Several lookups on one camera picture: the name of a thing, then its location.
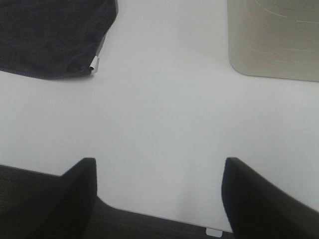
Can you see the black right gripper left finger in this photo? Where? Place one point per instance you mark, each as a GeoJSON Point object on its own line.
{"type": "Point", "coordinates": [60, 211]}

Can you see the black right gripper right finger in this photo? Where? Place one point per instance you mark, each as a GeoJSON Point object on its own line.
{"type": "Point", "coordinates": [257, 209]}

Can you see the dark grey towel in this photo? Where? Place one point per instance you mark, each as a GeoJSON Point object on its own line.
{"type": "Point", "coordinates": [53, 39]}

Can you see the beige storage bin grey rim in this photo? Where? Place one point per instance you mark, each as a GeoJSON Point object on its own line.
{"type": "Point", "coordinates": [274, 38]}

